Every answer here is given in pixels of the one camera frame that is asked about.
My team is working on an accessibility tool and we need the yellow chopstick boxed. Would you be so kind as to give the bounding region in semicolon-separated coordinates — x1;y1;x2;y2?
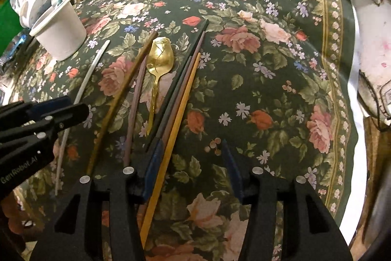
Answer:
140;53;201;248

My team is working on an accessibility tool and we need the brown wooden chopstick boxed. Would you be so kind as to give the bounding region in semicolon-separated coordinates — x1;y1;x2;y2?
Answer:
86;31;158;176

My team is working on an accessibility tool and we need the white chopstick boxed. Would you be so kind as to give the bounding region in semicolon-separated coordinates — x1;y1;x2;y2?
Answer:
54;40;111;195

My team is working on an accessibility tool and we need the mauve chopstick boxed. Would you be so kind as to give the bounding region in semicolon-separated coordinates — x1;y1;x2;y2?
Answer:
123;58;146;167

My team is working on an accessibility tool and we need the gold spoon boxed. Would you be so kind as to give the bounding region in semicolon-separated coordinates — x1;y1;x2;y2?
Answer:
146;37;174;135

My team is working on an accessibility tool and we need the brown-purple chopstick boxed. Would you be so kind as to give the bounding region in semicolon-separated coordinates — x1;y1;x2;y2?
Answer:
162;31;206;146

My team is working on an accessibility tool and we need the white ceramic utensil cup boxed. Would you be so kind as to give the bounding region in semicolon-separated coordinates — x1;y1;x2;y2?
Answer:
29;0;87;61

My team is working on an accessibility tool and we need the green box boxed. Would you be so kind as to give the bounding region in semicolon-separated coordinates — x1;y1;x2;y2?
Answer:
0;0;22;54

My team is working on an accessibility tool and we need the floral green table mat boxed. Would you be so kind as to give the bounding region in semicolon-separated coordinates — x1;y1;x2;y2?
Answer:
11;0;357;260

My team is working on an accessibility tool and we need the white rice cooker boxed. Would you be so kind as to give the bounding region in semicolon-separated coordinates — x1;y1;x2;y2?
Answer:
351;0;390;122

